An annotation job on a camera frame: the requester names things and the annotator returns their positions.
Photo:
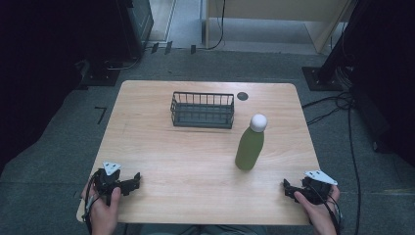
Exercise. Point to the green bottle with white cap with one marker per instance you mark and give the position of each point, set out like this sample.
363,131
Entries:
250,148

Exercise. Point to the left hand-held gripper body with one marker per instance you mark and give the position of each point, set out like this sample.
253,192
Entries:
109,182

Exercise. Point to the person's right hand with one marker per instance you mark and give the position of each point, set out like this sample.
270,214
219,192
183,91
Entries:
318,215

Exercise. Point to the black stand with flat base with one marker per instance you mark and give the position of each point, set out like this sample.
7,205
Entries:
101,76

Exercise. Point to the black stand with square base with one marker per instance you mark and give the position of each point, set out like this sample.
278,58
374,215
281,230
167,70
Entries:
326,76

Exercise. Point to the dark cabinet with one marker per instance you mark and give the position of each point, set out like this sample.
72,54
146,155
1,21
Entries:
137,26

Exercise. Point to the black round table grommet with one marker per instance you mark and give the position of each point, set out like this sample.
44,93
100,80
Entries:
242,96

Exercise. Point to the light wooden table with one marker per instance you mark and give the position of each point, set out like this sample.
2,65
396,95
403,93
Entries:
182,169

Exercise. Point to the person's left hand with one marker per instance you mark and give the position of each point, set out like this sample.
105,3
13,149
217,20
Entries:
103,212

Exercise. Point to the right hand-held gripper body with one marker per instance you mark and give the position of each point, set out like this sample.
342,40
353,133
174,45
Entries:
318,186

